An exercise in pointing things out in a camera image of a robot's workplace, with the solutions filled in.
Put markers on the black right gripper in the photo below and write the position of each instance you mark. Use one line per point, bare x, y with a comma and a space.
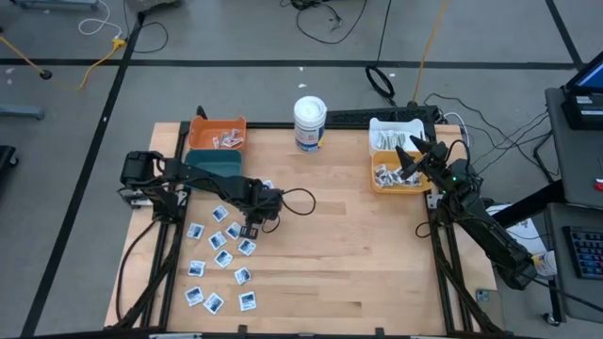
438, 165

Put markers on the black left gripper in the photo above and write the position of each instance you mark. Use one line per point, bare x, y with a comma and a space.
264, 205

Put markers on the white gauze strip packet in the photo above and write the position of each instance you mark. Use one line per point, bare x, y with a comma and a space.
402, 140
391, 140
385, 140
379, 140
396, 140

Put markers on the red white bandage packet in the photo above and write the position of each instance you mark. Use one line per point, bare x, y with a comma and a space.
237, 133
237, 140
267, 183
216, 141
229, 136
223, 140

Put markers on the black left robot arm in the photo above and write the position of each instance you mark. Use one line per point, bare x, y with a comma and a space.
202, 181

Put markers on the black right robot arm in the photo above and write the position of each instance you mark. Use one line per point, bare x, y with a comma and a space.
490, 235

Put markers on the yellow plastic bin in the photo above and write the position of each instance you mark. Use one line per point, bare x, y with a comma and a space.
382, 159

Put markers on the white plastic bin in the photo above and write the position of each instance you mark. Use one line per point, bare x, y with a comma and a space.
396, 124

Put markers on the black power strip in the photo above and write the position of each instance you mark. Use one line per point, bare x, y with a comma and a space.
377, 117

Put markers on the teal plastic bin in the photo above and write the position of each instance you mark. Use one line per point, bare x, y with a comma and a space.
221, 159

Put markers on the orange plastic bin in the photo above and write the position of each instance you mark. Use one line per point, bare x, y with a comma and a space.
202, 134

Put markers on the white wipes canister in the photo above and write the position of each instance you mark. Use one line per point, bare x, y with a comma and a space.
309, 113

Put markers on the black desk crossbar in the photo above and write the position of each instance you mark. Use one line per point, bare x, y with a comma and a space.
532, 203

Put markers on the white paper sheet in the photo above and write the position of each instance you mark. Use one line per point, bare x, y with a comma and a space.
530, 230

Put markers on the grey side table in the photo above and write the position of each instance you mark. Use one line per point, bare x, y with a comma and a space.
575, 160

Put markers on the dark smartphone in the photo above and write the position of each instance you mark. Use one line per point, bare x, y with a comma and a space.
490, 308

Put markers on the white yellow bottle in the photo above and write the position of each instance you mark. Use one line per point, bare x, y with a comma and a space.
546, 264

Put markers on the black box device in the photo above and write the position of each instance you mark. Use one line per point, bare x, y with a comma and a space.
584, 110

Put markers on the small red object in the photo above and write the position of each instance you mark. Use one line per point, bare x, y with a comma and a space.
599, 184

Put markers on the black laptop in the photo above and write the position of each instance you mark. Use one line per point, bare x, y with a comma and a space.
589, 77

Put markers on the black keyboard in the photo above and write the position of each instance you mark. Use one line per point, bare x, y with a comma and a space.
586, 252

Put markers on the black caster wheel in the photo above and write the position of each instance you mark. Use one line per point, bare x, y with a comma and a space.
550, 318

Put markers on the grey desk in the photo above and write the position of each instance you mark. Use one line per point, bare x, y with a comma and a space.
579, 296

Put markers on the black chair base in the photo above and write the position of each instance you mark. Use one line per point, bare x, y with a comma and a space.
7, 157

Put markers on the grey metal bar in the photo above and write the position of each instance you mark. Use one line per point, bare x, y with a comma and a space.
56, 4
21, 112

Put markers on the black round floor base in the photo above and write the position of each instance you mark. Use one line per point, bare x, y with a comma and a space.
45, 74

